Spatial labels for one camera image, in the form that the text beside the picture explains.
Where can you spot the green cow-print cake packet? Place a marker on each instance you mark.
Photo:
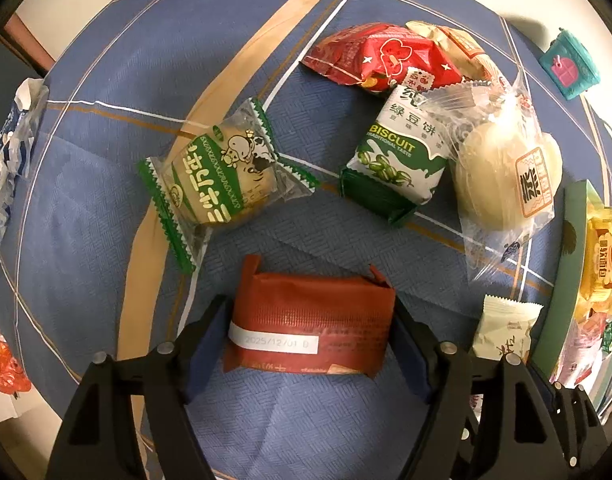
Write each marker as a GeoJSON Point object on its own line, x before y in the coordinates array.
{"type": "Point", "coordinates": [221, 170]}

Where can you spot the beige orange snack packet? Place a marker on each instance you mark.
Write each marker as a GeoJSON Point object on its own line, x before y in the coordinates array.
{"type": "Point", "coordinates": [461, 42]}

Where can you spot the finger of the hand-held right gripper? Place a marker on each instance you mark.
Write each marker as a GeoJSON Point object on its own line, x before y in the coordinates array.
{"type": "Point", "coordinates": [581, 425]}

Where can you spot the red flower-print snack packet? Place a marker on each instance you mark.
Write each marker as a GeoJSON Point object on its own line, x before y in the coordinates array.
{"type": "Point", "coordinates": [386, 52]}

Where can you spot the pink snack packet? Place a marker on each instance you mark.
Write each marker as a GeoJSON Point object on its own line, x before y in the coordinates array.
{"type": "Point", "coordinates": [576, 360]}

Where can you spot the white blue crumpled packet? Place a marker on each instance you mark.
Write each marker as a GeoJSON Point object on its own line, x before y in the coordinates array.
{"type": "Point", "coordinates": [8, 160]}

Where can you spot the cream snack packet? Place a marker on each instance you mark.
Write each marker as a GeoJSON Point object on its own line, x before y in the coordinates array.
{"type": "Point", "coordinates": [506, 330]}

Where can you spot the red-brown snack packet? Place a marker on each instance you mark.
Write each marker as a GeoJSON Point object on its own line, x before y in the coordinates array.
{"type": "Point", "coordinates": [311, 320]}

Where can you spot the pink board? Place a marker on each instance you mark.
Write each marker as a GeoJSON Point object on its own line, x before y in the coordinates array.
{"type": "Point", "coordinates": [26, 42]}

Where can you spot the clear-wrapped white bun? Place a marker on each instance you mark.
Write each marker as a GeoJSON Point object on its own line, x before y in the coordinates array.
{"type": "Point", "coordinates": [501, 175]}

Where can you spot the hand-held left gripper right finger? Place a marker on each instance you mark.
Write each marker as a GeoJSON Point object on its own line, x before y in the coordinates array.
{"type": "Point", "coordinates": [411, 355]}

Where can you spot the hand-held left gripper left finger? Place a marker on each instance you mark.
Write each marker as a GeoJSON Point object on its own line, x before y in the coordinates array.
{"type": "Point", "coordinates": [208, 355]}

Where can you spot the yellow bread packet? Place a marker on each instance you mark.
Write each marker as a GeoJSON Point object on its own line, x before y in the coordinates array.
{"type": "Point", "coordinates": [603, 260]}

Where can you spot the small teal box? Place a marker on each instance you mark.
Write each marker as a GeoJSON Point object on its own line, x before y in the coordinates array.
{"type": "Point", "coordinates": [568, 62]}

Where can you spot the green white biscuit packet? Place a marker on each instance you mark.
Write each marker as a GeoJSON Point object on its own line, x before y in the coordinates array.
{"type": "Point", "coordinates": [396, 160]}

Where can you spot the green-rimmed white tray box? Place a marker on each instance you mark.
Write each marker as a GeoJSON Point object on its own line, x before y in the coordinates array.
{"type": "Point", "coordinates": [571, 240]}

